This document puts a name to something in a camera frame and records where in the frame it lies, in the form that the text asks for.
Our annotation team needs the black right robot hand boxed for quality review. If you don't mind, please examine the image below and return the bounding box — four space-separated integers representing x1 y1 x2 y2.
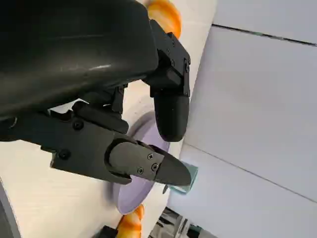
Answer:
98 224 118 238

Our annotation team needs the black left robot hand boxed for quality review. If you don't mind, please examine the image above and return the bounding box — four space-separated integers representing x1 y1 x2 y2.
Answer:
0 0 192 188

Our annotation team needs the orange white toy bread roll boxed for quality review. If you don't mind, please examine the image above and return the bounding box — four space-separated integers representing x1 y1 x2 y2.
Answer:
145 0 183 40
117 204 146 238

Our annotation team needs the lilac plate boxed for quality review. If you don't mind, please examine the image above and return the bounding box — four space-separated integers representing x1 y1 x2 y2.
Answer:
116 111 172 215

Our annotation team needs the pale green mug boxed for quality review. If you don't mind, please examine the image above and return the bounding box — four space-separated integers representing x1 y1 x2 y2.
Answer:
170 162 199 196

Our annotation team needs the grey partition panel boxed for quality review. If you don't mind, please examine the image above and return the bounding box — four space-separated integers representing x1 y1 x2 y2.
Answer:
211 0 317 46
167 143 317 238
183 24 317 203

